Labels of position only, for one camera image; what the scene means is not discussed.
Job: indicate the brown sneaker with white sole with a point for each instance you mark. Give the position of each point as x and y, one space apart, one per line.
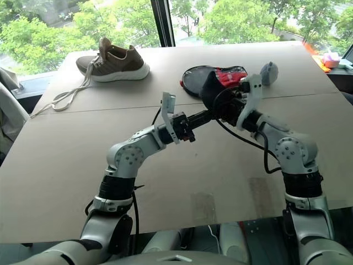
115 64

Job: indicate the red snack packet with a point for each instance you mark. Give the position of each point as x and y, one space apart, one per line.
230 76

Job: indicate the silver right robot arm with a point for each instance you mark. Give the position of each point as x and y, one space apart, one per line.
295 154

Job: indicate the silver robot torso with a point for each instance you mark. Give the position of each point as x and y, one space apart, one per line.
173 252

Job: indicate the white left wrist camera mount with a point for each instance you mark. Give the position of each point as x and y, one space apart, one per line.
167 110

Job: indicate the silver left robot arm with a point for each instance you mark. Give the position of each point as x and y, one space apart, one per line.
129 156

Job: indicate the orange cloth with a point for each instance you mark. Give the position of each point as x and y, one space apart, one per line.
320 61

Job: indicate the white cloth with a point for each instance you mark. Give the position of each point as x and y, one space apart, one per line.
9 110

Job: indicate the dark window frame post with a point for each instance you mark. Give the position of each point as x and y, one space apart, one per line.
163 22

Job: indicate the clear tape patch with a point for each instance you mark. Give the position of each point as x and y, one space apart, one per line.
203 205
259 190

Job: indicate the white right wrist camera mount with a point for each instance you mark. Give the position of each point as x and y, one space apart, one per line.
251 96

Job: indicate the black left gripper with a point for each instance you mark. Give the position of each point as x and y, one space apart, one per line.
183 128

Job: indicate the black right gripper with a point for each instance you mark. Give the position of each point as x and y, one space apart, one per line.
236 107

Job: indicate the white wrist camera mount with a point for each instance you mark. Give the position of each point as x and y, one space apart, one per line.
251 96
167 110

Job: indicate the pink box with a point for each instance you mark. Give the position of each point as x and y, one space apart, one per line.
331 59

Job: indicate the light blue tray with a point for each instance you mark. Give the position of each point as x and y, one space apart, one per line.
345 65

